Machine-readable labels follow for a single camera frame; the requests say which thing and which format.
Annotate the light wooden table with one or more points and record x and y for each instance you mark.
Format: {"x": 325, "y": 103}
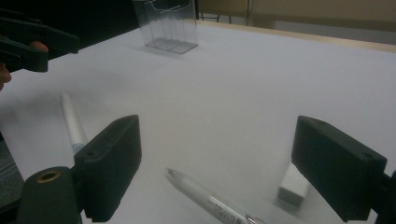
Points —
{"x": 311, "y": 35}

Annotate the white pen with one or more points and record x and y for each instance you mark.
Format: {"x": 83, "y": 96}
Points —
{"x": 72, "y": 121}

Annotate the beige wooden shelf unit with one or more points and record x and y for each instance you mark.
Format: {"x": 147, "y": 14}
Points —
{"x": 311, "y": 12}

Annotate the white tube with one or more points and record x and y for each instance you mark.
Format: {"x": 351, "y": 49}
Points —
{"x": 291, "y": 189}

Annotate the white board table cover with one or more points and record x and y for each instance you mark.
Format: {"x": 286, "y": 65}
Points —
{"x": 218, "y": 93}

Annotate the clear barrel pen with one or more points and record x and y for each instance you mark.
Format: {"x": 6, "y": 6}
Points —
{"x": 202, "y": 194}

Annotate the black curtain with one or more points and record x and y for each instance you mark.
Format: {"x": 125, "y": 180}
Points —
{"x": 93, "y": 18}

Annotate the clear plastic desk organizer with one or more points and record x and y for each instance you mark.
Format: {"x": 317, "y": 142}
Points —
{"x": 168, "y": 28}

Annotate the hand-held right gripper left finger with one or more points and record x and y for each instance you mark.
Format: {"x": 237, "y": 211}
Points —
{"x": 109, "y": 168}

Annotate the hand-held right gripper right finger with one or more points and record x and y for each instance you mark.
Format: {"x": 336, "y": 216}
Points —
{"x": 339, "y": 168}

